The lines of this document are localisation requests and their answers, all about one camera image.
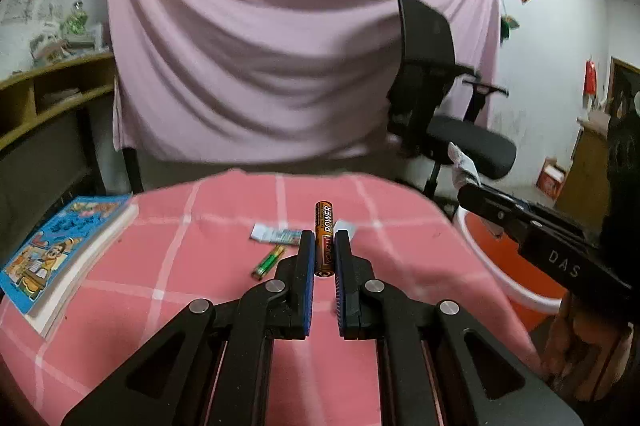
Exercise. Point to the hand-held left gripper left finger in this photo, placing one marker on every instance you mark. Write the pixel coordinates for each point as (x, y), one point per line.
(307, 286)

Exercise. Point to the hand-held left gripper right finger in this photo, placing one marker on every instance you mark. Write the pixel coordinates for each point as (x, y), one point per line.
(341, 286)

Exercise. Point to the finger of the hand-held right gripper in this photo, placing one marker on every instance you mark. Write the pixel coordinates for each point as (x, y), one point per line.
(560, 223)
(495, 216)

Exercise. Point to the orange plastic bucket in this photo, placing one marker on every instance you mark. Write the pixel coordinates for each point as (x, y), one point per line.
(505, 256)

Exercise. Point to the green battery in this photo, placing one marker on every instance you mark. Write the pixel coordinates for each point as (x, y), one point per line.
(267, 262)

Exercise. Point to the white paper scrap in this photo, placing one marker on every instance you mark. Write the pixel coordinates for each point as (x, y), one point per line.
(346, 229)

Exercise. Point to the white tissue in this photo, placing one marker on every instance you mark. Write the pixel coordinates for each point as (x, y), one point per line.
(462, 165)

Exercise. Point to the orange black battery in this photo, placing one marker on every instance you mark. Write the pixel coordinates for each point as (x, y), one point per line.
(324, 226)

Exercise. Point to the white green paper slip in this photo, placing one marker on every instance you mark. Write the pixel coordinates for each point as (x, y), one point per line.
(272, 234)

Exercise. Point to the person's right hand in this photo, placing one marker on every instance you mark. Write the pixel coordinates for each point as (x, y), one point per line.
(590, 346)

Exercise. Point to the red cardboard box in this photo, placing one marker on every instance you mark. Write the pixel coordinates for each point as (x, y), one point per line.
(550, 178)

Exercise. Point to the wooden cabinet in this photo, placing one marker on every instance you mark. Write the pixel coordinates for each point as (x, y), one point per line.
(590, 176)

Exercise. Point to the pink checked blanket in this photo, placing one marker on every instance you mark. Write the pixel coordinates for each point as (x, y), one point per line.
(175, 296)

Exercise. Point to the red hanging ornament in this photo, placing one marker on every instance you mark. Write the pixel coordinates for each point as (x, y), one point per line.
(591, 75)

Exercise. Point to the green hanging cap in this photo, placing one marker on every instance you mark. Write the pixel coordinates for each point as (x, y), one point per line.
(509, 26)

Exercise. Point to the black office chair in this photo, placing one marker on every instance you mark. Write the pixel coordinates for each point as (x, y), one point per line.
(425, 35)

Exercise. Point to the pink hanging sheet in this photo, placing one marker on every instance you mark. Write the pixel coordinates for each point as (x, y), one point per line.
(275, 55)

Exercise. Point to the blue illustrated book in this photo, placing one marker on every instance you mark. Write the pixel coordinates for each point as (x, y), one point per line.
(60, 246)

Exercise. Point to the wooden shelf desk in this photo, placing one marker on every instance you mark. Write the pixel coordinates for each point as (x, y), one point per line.
(50, 75)

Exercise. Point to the stack of books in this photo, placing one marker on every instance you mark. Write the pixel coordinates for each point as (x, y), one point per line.
(65, 43)

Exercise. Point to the wooden picture frame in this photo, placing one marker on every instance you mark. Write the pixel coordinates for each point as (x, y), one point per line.
(622, 78)

